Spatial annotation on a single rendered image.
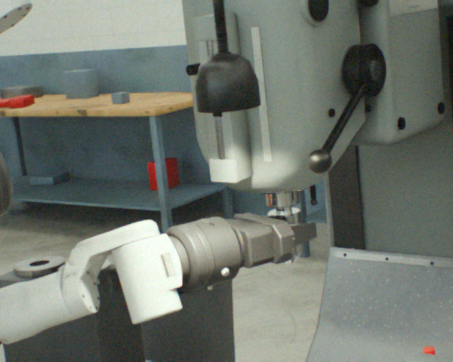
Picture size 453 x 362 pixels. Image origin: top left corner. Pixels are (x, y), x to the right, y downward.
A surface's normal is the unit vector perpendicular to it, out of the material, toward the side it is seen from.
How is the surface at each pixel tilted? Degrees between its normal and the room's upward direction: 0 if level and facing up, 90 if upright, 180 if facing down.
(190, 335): 94
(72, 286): 74
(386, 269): 63
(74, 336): 90
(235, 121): 90
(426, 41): 90
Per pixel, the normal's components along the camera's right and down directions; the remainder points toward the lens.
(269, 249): 0.57, 0.11
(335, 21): 0.79, 0.04
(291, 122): 0.04, 0.20
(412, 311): -0.58, -0.25
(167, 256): 0.49, -0.26
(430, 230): -0.60, 0.22
